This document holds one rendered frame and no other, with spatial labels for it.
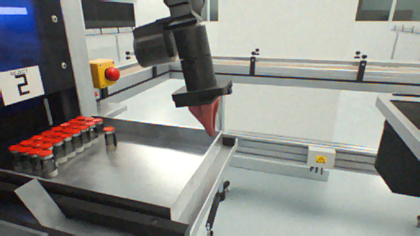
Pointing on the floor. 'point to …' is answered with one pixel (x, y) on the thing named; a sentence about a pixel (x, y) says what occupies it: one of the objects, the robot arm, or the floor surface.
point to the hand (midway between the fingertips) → (212, 131)
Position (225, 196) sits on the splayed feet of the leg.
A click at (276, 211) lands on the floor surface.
